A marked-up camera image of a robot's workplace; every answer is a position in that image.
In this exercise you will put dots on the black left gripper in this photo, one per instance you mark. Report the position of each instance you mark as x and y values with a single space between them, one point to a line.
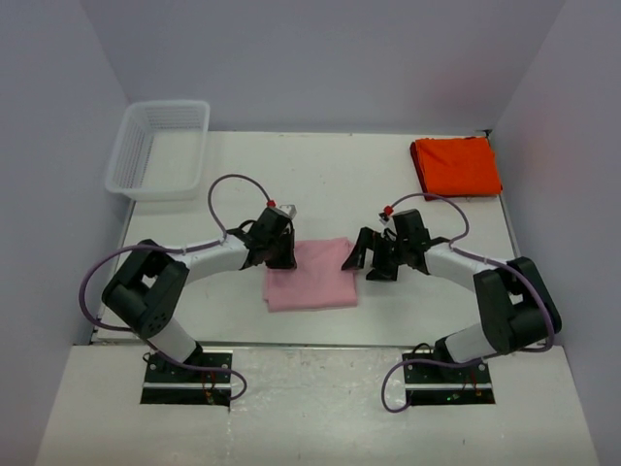
288 260

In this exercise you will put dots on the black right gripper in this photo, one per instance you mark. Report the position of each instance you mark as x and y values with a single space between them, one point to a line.
371 240

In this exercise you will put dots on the pink t shirt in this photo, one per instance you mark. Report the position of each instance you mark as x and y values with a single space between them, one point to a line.
318 282

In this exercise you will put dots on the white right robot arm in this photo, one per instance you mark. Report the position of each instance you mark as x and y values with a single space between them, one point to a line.
514 306

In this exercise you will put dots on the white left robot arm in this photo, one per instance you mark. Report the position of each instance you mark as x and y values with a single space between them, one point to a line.
145 290

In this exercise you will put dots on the orange folded t shirt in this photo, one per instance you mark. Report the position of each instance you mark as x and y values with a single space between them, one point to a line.
461 167

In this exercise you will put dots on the white plastic basket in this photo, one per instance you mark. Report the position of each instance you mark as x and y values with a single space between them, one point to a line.
159 151

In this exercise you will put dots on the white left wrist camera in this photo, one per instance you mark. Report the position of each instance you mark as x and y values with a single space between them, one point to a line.
289 210

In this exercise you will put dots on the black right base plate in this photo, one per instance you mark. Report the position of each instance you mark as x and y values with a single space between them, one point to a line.
430 385

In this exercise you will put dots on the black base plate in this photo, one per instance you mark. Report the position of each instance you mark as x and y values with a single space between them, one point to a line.
430 385
167 384

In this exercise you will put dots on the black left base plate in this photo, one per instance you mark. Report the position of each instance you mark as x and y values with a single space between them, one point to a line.
167 384

